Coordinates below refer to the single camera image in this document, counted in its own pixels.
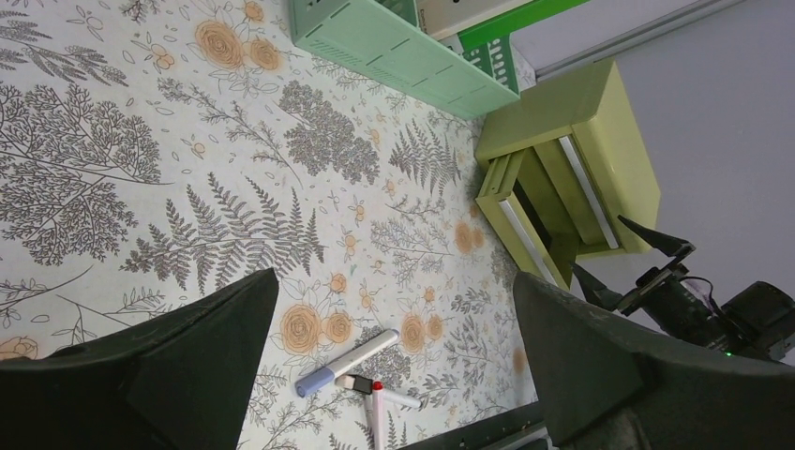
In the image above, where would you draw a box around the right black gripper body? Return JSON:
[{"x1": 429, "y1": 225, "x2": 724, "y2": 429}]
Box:
[{"x1": 618, "y1": 267, "x2": 744, "y2": 352}]

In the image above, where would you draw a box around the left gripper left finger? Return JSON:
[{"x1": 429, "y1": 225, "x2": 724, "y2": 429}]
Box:
[{"x1": 1, "y1": 269, "x2": 279, "y2": 449}]

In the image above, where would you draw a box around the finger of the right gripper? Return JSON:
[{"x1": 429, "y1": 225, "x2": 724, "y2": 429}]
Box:
[
  {"x1": 618, "y1": 215, "x2": 696, "y2": 262},
  {"x1": 570, "y1": 262, "x2": 623, "y2": 311}
]

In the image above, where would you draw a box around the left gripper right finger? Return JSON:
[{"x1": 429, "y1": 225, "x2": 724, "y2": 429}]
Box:
[{"x1": 513, "y1": 272, "x2": 794, "y2": 449}]

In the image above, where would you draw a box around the olive green drawer box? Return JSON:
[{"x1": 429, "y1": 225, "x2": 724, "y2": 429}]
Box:
[{"x1": 474, "y1": 58, "x2": 661, "y2": 289}]

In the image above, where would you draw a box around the red white marker pen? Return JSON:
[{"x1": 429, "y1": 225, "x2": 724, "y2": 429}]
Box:
[{"x1": 370, "y1": 381, "x2": 386, "y2": 450}]

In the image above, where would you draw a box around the beige notebook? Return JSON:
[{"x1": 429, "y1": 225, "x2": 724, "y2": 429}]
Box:
[{"x1": 416, "y1": 0, "x2": 532, "y2": 40}]

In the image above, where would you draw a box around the green file organizer rack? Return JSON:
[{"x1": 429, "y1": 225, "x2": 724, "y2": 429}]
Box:
[{"x1": 289, "y1": 0, "x2": 519, "y2": 119}]

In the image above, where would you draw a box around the green plastic folder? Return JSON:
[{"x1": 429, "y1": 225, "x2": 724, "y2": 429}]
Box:
[{"x1": 444, "y1": 0, "x2": 582, "y2": 94}]

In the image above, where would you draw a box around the black white marker pen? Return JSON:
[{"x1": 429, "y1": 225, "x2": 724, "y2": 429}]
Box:
[{"x1": 335, "y1": 374, "x2": 424, "y2": 412}]

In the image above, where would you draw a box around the aluminium frame rail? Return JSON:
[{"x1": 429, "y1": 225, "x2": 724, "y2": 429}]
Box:
[{"x1": 535, "y1": 0, "x2": 743, "y2": 82}]

